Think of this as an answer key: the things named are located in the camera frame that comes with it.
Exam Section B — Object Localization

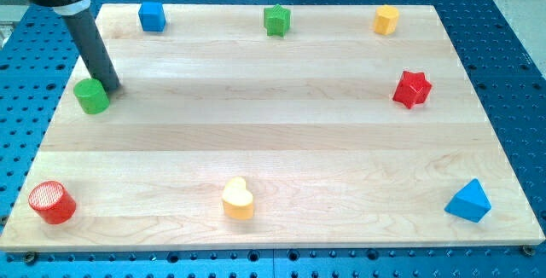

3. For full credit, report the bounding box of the right board clamp screw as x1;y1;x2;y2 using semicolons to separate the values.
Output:
521;246;536;257

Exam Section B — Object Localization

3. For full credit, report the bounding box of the red cylinder block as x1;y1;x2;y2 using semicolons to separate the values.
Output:
28;181;77;224

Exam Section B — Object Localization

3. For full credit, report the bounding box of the yellow hexagon block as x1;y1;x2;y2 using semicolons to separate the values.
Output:
373;5;399;35

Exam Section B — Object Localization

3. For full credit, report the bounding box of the left board clamp screw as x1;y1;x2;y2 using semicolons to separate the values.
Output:
22;252;37;264

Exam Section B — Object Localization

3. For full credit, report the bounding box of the blue cube block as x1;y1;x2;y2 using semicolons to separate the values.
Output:
138;2;166;32

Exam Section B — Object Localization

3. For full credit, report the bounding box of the green cylinder block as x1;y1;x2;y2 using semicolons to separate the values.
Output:
73;78;110;114

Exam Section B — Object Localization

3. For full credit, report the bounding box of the red star block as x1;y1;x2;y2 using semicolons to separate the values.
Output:
392;71;432;109

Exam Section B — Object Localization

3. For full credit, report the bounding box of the blue triangle block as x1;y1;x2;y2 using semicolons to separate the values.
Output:
444;178;492;223

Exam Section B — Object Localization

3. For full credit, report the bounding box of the green star block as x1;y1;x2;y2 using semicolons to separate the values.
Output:
264;4;291;37

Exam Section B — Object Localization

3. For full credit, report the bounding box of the board clamp screw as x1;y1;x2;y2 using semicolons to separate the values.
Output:
521;246;536;257
22;252;37;264

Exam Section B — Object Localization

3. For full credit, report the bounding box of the yellow heart block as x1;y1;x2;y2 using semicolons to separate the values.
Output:
222;177;254;220

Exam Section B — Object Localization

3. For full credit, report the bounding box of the light wooden board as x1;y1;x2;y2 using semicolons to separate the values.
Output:
1;4;544;252

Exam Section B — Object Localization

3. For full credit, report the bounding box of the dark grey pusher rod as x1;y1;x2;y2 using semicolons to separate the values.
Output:
62;9;120;92

